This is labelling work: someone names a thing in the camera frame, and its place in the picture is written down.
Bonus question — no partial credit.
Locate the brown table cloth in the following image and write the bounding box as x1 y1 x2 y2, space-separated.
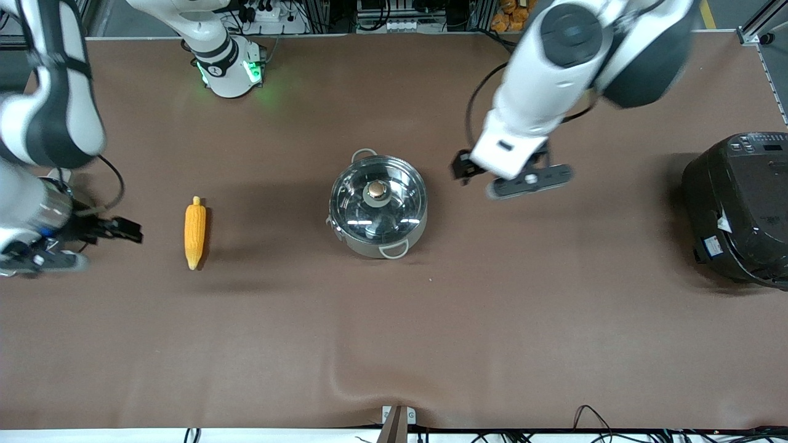
0 31 788 430

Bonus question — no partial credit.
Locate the black rice cooker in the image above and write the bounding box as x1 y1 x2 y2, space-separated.
681 131 788 290

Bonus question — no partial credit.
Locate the black looped cable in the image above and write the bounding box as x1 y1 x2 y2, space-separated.
573 404 619 434

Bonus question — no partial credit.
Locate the glass pot lid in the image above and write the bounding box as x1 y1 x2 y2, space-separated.
329 154 428 242

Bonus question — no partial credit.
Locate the white power strip with plugs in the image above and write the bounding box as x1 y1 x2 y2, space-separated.
243 3 284 23

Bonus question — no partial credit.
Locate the yellow corn cob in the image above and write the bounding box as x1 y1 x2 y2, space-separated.
184 196 207 271

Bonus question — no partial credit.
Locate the black cable bundle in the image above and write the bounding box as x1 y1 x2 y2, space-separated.
468 428 788 443

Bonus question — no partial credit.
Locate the grey mounting bracket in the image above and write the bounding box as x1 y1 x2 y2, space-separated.
377 405 417 443

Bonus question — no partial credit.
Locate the stainless steel pot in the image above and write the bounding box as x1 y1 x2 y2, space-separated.
326 148 428 260

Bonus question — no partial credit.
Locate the aluminium frame profile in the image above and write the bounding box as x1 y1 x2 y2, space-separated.
738 0 788 127
80 0 108 36

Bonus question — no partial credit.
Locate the bag of orange items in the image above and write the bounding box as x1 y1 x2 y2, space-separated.
491 0 537 33

